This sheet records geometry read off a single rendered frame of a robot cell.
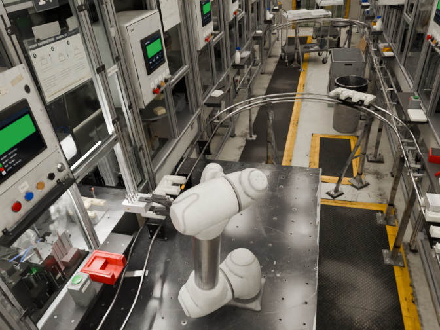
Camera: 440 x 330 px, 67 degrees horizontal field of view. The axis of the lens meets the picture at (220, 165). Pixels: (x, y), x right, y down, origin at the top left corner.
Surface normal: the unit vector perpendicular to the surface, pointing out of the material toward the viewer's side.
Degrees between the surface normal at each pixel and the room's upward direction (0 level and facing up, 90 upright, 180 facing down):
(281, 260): 0
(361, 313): 0
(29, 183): 90
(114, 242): 0
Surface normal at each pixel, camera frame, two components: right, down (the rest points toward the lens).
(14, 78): 0.97, 0.07
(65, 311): -0.08, -0.83
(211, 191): 0.10, -0.57
